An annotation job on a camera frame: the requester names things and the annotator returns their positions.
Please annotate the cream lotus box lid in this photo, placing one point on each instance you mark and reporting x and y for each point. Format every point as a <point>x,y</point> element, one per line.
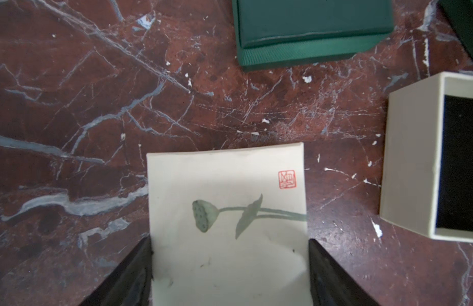
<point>229,227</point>

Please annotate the green jewelry box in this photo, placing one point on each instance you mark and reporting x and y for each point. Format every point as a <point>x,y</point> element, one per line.
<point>275,34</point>
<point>459,13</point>

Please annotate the cream box base black insert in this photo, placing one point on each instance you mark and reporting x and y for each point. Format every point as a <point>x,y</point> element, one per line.
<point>412,155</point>

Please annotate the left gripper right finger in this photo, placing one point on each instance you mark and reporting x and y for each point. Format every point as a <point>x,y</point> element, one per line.
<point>330,284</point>

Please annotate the green jewelry box left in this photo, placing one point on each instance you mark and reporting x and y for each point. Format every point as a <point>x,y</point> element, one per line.
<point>275,34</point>

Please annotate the green jewelry box right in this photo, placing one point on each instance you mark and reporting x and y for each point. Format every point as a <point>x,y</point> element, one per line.
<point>459,13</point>

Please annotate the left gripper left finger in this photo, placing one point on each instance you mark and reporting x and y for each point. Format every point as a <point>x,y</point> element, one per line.
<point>129,283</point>

